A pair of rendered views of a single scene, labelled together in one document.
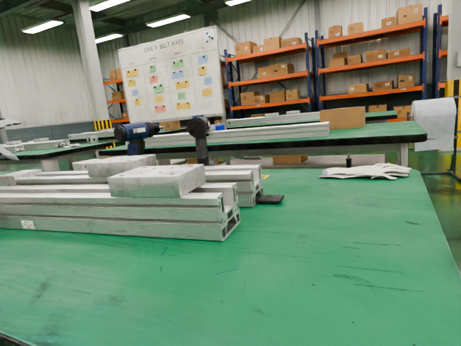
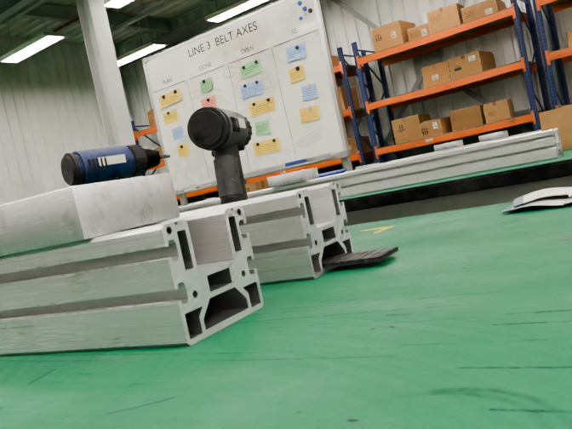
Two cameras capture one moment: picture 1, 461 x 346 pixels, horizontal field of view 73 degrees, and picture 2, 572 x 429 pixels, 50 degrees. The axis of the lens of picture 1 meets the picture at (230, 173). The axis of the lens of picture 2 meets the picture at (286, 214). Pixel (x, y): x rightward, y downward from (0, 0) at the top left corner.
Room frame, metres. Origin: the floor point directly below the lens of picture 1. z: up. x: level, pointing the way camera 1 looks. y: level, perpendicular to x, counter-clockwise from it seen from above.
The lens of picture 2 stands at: (0.13, -0.12, 0.88)
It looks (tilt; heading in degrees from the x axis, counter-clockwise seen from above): 3 degrees down; 9
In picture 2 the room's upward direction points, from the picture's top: 12 degrees counter-clockwise
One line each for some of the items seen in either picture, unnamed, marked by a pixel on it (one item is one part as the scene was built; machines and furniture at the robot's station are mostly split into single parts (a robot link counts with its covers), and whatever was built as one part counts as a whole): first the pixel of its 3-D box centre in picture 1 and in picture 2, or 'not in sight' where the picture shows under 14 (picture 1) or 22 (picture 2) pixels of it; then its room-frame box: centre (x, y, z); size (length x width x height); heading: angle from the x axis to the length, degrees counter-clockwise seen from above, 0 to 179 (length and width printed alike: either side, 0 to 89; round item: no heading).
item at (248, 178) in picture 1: (126, 186); (65, 269); (0.89, 0.31, 0.82); 0.80 x 0.10 x 0.09; 68
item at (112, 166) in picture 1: (123, 169); not in sight; (0.89, 0.31, 0.87); 0.16 x 0.11 x 0.07; 68
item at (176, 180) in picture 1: (159, 186); (69, 232); (0.62, 0.15, 0.87); 0.16 x 0.11 x 0.07; 68
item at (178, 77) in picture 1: (175, 118); (254, 173); (4.10, 0.64, 0.97); 1.50 x 0.50 x 1.95; 62
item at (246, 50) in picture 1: (271, 88); (452, 103); (10.75, -1.67, 1.58); 2.83 x 0.98 x 3.15; 62
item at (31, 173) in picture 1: (18, 187); not in sight; (1.05, 0.73, 0.83); 0.12 x 0.09 x 0.10; 158
